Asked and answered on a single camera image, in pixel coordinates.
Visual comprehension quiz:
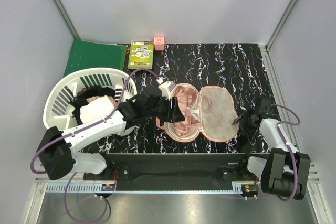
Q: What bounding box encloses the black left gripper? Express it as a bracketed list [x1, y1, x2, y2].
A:
[144, 95, 185, 123]

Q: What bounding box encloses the pink satin bra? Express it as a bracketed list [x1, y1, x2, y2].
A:
[173, 85, 200, 137]

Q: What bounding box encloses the pink mesh bra laundry bag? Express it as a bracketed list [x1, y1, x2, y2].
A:
[156, 83, 239, 143]

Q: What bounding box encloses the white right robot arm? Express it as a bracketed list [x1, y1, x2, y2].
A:
[232, 98, 311, 201]

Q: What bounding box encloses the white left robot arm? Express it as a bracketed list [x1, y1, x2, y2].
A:
[34, 91, 185, 180]

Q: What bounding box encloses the white bra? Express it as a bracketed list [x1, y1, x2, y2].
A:
[79, 95, 117, 124]

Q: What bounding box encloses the black lace bra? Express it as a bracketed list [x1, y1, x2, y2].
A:
[70, 86, 115, 108]

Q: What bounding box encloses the white plastic laundry basket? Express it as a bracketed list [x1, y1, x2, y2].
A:
[43, 68, 137, 130]

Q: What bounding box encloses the black patterned table mat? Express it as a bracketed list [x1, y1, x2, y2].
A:
[83, 43, 274, 154]

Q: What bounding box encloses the green card box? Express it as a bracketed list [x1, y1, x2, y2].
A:
[128, 41, 154, 70]

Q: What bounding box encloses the small pink box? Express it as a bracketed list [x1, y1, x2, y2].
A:
[154, 36, 165, 51]

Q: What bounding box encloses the green cutting mat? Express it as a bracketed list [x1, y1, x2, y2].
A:
[64, 40, 127, 77]

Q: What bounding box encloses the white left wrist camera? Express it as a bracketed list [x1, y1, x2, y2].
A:
[157, 78, 175, 99]

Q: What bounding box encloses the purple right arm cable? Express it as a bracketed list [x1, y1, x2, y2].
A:
[217, 103, 301, 202]

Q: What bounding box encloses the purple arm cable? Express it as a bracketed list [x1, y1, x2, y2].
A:
[217, 103, 301, 202]
[30, 69, 165, 221]

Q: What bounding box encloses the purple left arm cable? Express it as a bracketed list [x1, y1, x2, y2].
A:
[30, 69, 165, 221]

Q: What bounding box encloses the white slotted cable duct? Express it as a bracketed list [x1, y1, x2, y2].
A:
[46, 183, 116, 194]

